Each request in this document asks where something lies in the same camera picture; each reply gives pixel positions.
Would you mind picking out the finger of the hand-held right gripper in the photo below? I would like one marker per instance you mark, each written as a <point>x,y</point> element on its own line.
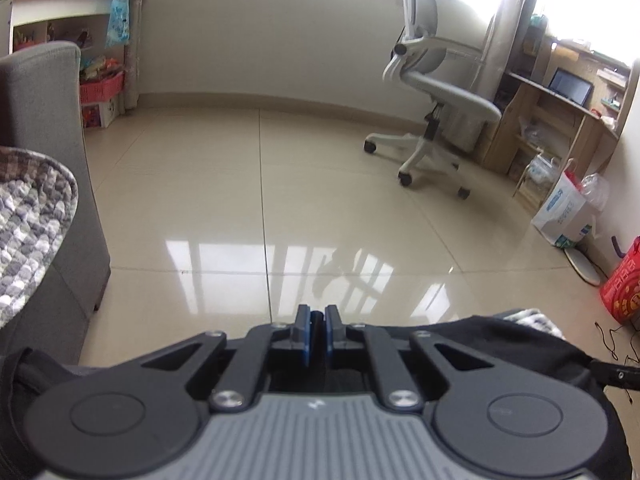
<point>620,375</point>

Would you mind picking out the beige curtain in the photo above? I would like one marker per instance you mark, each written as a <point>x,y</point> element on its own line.
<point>515,10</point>

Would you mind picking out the grey checked blanket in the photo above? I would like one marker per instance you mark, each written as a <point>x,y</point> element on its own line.
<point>30,220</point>

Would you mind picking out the wooden desk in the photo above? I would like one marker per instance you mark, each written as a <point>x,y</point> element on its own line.
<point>590,135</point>

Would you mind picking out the laptop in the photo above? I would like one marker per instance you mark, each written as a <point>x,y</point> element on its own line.
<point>570,87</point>

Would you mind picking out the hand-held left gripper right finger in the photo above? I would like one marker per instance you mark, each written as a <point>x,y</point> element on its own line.
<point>328,345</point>

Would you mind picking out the grey sofa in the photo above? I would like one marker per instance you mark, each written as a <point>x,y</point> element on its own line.
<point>50,110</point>

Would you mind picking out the grey patterned curtain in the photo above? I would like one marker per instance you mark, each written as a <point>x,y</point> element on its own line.
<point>140,35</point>

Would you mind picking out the printed cardboard box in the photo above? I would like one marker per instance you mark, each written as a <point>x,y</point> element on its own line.
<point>100,112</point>

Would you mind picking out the white bookshelf desk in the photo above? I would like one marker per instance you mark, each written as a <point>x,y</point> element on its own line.
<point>55,5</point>

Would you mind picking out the red bag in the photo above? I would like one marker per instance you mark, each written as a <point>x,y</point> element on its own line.
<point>625,290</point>

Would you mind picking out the clear plastic bag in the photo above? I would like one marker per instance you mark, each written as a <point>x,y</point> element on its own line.
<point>597,192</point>

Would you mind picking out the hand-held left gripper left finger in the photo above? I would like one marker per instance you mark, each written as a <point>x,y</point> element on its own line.
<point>306,345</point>

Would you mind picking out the pink basket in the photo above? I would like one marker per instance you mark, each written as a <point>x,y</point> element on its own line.
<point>102,87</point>

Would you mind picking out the white office chair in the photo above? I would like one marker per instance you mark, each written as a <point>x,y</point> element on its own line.
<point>440,90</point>

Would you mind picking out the white paper bag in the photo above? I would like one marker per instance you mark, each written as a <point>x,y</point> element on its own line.
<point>562,210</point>

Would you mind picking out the black pants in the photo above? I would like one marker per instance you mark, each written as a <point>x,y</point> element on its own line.
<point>525,350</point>

